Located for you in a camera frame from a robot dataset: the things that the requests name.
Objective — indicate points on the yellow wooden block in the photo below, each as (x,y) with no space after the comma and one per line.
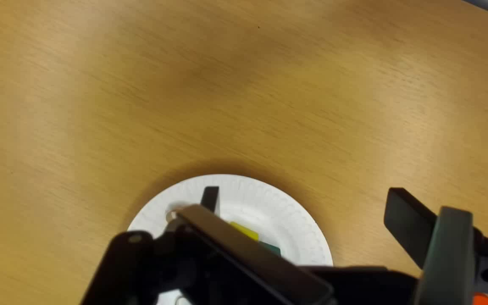
(245,228)

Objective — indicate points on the white paper plate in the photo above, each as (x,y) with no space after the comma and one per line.
(278,213)

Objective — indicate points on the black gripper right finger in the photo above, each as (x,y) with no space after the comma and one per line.
(444,254)

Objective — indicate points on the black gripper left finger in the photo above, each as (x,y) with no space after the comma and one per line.
(245,247)

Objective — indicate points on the green wooden block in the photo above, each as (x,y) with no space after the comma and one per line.
(272,247)

